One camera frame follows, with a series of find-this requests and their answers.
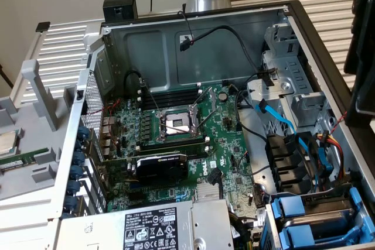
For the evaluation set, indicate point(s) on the metal locking lever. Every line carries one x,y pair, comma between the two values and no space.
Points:
206,119
152,97

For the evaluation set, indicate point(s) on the black RAM slot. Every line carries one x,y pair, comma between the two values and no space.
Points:
193,152
173,93
173,101
173,144

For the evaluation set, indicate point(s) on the white case fixture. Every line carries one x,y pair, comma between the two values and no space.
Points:
26,220

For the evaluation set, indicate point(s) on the dark blue slot latch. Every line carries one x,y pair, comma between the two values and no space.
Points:
70,203
83,132
76,171
74,187
80,146
78,157

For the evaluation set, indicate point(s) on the black graphics card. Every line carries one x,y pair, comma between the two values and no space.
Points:
161,169

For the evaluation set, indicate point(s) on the silver chipset heatsink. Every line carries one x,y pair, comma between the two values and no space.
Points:
206,193

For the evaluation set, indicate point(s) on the black plastic air duct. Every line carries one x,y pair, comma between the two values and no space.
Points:
281,159

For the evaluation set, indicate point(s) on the green motherboard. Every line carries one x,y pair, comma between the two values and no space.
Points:
222,144

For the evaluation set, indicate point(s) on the CPU socket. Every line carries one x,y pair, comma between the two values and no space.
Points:
175,124

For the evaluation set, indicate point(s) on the grey parts rack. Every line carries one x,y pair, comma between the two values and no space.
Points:
41,95

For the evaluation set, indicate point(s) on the silver power supply with label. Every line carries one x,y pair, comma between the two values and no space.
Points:
102,232

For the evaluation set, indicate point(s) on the black clamp block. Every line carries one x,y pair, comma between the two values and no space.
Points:
120,4

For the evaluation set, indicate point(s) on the open grey PC case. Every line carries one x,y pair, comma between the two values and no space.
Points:
146,54

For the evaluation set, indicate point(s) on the blue disk caddy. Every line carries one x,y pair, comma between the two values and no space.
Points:
301,235

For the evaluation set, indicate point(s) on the metal socket cover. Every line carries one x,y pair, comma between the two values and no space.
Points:
213,100

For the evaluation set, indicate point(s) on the silver CPU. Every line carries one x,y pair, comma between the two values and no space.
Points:
7,143

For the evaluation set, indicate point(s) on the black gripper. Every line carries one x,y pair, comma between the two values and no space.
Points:
364,56

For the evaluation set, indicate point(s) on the silver optical drive cage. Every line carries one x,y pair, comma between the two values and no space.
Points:
288,68

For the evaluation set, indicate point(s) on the round coin battery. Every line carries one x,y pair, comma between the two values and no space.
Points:
223,96

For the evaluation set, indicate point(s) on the hard drive in blue caddy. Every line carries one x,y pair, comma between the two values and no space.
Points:
274,232

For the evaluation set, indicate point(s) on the green RAM stick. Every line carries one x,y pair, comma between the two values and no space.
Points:
17,160

